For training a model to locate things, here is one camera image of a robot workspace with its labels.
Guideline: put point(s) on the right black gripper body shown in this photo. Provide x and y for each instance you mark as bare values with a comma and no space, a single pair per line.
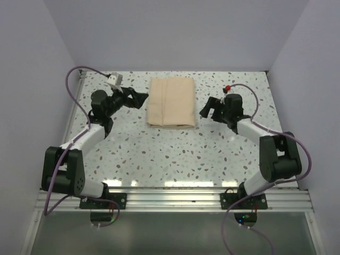
215,103

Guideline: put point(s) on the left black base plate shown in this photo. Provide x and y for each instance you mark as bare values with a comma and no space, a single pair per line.
102,203

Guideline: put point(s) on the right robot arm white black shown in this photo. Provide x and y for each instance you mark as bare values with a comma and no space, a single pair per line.
279,159

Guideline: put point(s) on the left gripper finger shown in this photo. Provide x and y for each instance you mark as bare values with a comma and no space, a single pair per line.
139,95
137,103

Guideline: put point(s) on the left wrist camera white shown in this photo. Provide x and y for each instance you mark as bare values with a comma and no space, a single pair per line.
114,80

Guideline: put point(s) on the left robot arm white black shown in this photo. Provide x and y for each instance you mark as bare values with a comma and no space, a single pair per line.
63,170

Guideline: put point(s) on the aluminium front rail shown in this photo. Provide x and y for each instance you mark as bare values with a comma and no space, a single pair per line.
207,200

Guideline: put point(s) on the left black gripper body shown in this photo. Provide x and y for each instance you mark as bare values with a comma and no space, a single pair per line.
117,100

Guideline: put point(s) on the beige cloth wrap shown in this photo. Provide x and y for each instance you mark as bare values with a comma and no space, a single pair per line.
171,103

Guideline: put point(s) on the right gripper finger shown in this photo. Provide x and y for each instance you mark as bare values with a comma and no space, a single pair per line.
205,111
217,115

